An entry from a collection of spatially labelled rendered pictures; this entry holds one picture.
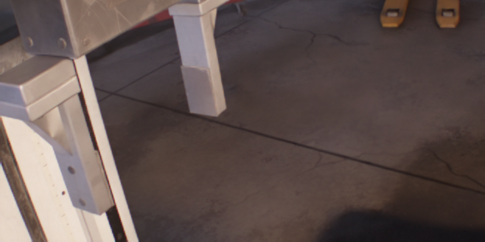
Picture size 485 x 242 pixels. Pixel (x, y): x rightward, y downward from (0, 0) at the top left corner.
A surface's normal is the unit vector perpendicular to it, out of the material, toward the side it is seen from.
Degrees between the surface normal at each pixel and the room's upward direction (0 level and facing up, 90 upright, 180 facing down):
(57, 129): 90
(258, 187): 0
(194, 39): 90
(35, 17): 90
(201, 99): 90
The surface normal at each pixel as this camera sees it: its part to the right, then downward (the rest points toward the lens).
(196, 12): -0.52, 0.45
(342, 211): -0.15, -0.88
